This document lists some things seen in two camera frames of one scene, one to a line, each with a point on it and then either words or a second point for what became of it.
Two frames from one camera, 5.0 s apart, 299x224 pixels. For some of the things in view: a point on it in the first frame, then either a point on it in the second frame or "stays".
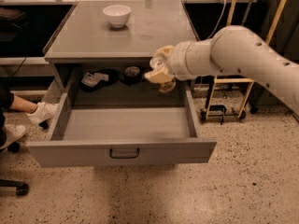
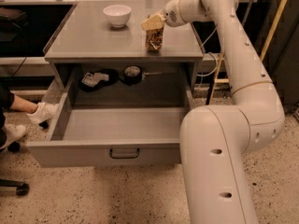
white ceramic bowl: [117, 14] stays
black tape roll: [132, 75] stays
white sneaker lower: [13, 133] stays
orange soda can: [167, 86] to [154, 39]
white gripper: [177, 61] to [171, 14]
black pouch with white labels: [97, 78] stays
